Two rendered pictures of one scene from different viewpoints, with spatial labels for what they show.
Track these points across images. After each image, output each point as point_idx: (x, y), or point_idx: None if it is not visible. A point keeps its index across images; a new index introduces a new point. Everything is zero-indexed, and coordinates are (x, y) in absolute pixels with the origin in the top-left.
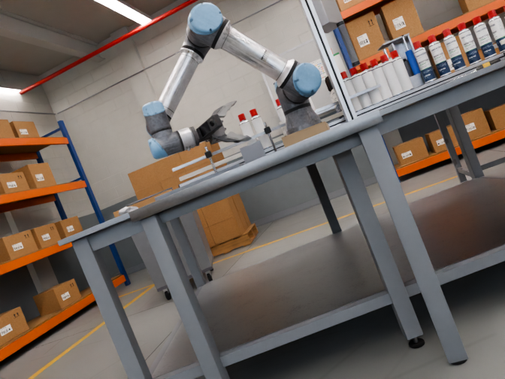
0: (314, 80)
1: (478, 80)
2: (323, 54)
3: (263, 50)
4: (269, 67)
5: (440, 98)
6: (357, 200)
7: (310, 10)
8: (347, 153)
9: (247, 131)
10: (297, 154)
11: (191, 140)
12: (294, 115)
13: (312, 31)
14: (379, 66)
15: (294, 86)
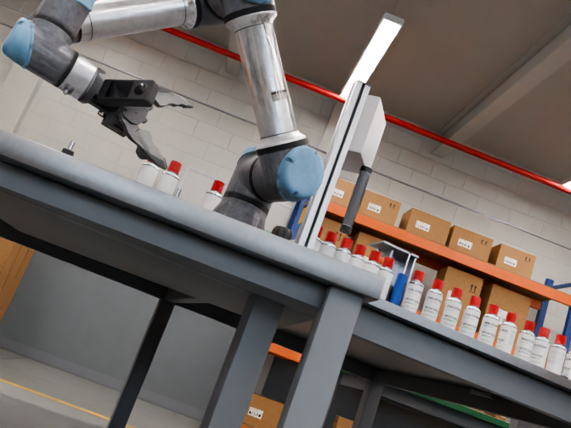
0: (308, 183)
1: (493, 366)
2: (323, 180)
3: (283, 87)
4: (271, 112)
5: (438, 347)
6: (231, 389)
7: (351, 121)
8: (275, 310)
9: (145, 180)
10: (223, 237)
11: (84, 82)
12: (238, 205)
13: (332, 145)
14: (363, 259)
15: (279, 166)
